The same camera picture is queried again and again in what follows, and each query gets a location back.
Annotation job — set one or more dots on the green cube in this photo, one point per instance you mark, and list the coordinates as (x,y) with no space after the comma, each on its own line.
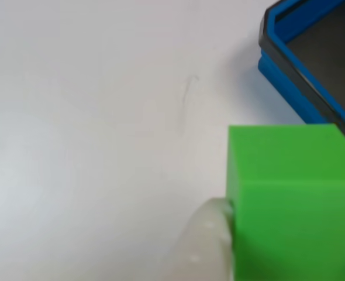
(292,205)

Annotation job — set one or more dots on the blue box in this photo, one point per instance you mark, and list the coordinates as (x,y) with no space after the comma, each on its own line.
(280,76)

